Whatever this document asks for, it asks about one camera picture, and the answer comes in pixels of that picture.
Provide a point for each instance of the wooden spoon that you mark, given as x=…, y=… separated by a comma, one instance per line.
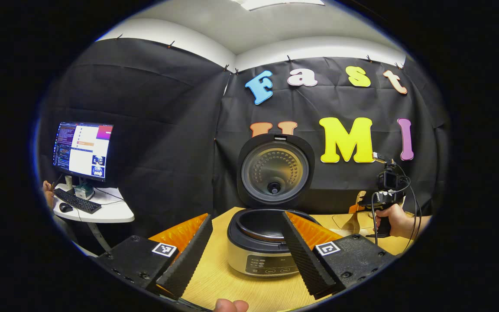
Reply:
x=353, y=223

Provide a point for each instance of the black keyboard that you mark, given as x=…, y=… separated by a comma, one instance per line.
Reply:
x=76, y=200

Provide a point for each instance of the black computer mouse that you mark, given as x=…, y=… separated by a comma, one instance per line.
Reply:
x=65, y=207

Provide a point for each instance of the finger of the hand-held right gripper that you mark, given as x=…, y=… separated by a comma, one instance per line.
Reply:
x=357, y=208

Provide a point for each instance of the black backdrop cloth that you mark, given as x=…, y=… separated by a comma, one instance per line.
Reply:
x=167, y=130

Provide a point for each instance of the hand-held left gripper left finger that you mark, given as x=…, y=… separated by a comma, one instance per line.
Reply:
x=189, y=260

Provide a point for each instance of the computer monitor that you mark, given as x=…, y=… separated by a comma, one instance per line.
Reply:
x=85, y=149

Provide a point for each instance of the clear box of rice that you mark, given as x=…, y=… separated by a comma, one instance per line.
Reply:
x=367, y=221

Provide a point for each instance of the white side table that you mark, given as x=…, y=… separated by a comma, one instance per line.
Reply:
x=115, y=212

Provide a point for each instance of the small teal box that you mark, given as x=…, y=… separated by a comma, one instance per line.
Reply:
x=84, y=191

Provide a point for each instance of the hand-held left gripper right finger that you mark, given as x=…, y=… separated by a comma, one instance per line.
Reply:
x=303, y=260

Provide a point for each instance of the ceiling light panel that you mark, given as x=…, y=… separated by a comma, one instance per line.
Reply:
x=280, y=3

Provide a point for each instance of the black and silver rice cooker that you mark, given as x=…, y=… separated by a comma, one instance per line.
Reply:
x=275, y=173

